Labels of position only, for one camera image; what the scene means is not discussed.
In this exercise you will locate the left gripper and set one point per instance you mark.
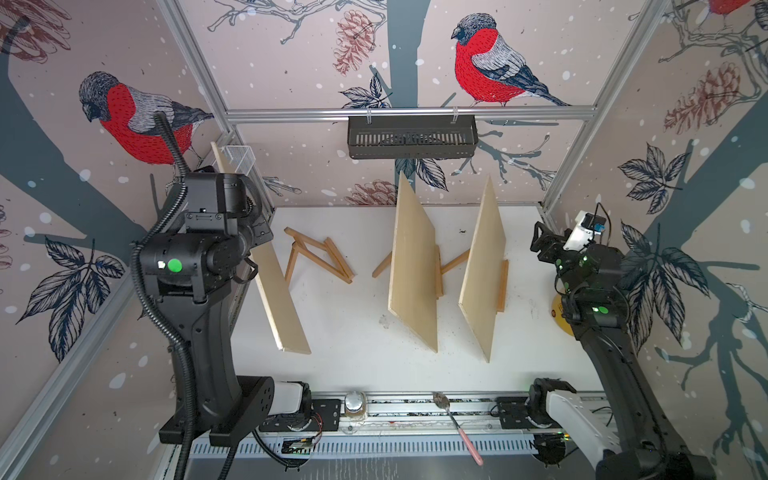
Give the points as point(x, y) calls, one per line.
point(256, 214)

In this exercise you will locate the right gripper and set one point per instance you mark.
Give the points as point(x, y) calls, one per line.
point(557, 243)

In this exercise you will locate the plywood board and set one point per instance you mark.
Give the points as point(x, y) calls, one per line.
point(478, 299)
point(413, 270)
point(276, 299)

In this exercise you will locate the wooden easel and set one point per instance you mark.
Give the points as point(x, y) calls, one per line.
point(441, 268)
point(501, 299)
point(324, 254)

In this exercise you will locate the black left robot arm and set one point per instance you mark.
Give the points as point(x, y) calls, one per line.
point(183, 272)

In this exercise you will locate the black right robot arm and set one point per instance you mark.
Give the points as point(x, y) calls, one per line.
point(644, 444)

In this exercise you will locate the black disc yellow knob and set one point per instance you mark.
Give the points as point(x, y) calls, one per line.
point(557, 313)

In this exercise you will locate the black hanging basket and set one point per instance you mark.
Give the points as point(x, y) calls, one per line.
point(412, 137)

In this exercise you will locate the small glass jar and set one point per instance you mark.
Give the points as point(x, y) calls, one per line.
point(355, 405)

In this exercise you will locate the small circuit board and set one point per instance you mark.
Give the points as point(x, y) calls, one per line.
point(297, 446)

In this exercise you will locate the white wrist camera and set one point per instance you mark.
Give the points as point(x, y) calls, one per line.
point(588, 228)

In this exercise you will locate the white wire mesh basket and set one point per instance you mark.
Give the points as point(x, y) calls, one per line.
point(234, 159)

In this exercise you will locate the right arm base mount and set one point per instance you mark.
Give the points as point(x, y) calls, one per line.
point(512, 413)

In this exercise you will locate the spoon with pink handle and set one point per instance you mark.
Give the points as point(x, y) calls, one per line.
point(442, 402)

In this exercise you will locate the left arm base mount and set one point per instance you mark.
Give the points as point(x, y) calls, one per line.
point(325, 415)

